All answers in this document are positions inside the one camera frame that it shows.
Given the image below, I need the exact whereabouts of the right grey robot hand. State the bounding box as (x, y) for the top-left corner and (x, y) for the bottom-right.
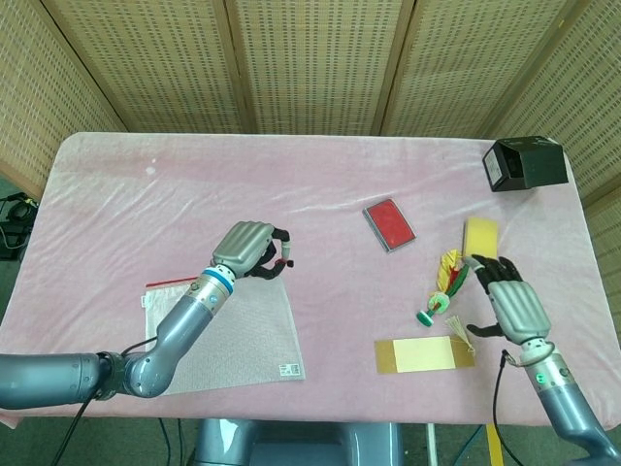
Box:
(460, 252), (554, 347)

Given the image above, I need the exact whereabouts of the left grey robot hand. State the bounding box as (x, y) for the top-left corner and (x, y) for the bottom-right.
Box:
(212, 220), (296, 283)

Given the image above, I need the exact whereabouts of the mesh zipper pouch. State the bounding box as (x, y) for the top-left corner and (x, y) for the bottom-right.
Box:
(140, 275), (307, 397)

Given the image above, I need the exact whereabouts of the feather shuttlecock green base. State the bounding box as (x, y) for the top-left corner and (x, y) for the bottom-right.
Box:
(415, 248), (473, 327)

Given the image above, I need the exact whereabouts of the cream bookmark tassel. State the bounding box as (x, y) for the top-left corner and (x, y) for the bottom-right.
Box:
(444, 315), (474, 353)

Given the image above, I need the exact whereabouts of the yellow sponge block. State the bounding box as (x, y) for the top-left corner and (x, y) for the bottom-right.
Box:
(461, 216), (502, 261)

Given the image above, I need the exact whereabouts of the pink tablecloth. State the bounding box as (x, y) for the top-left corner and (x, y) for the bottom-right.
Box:
(0, 131), (621, 429)

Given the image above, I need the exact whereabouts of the gold and cream bookmark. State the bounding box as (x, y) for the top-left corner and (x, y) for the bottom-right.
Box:
(374, 335), (476, 376)

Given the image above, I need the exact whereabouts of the black box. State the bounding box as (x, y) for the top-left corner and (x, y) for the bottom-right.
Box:
(481, 136), (570, 193)

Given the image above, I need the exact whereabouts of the red ink pad case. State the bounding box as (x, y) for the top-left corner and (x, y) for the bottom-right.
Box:
(362, 197), (417, 254)

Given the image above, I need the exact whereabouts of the woven folding screen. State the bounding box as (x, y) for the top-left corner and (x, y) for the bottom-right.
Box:
(0, 0), (621, 208)

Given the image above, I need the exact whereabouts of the grey-blue robot torso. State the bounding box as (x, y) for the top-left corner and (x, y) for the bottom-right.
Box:
(193, 417), (404, 466)

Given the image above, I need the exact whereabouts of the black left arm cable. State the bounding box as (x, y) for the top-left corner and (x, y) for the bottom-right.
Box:
(65, 338), (161, 466)

